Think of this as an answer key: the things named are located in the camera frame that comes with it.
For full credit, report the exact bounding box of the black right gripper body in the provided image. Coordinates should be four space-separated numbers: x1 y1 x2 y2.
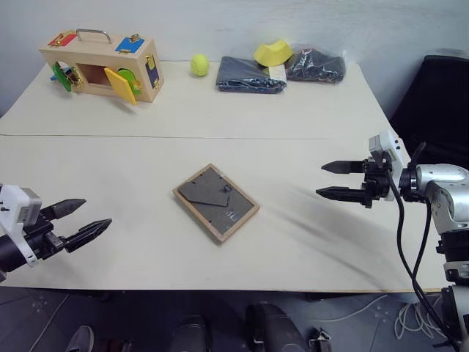
360 155 393 209

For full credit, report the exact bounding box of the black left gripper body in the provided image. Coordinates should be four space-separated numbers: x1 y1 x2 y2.
21 209 70 262

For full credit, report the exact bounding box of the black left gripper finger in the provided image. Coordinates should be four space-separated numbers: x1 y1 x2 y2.
64 218 114 254
40 198 88 221

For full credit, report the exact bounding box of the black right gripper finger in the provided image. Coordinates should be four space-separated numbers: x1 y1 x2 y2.
315 186 364 205
320 159 366 176

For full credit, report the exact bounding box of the black chair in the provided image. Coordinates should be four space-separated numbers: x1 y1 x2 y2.
387 54 469 168

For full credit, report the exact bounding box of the black bagged cloth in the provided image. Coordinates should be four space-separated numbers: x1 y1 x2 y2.
284 43 347 84

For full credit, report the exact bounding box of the grey shoe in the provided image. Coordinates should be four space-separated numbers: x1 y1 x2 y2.
67 324 95 352

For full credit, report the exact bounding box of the yellow foam block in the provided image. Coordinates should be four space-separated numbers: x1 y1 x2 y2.
253 39 295 68

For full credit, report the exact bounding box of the dark blue bagged cloth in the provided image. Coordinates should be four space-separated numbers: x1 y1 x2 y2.
214 55 288 95

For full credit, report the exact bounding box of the small black floor object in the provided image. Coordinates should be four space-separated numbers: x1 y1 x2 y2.
308 326 333 352

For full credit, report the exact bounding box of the small dark rounded shape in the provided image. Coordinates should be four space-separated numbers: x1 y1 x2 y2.
169 314 210 352

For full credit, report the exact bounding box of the large dark rounded shape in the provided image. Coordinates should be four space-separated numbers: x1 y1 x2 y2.
244 301 309 352

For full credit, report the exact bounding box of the wooden latch box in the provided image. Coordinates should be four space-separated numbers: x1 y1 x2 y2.
38 28 165 107

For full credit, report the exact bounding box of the yellow-green tennis ball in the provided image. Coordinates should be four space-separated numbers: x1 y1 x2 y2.
189 54 210 78

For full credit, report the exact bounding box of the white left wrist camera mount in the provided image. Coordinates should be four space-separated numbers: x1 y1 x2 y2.
0 183 43 269

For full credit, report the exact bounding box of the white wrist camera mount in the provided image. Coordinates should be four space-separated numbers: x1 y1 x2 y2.
0 183 43 269
368 128 412 203

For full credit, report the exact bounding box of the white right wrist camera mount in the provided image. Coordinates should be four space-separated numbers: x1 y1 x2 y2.
368 128 412 203

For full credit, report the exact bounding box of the wooden picture frame face down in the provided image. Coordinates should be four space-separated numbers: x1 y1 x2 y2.
171 163 262 245

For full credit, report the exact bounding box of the white floor cable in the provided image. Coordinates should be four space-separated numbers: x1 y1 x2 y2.
321 292 446 342

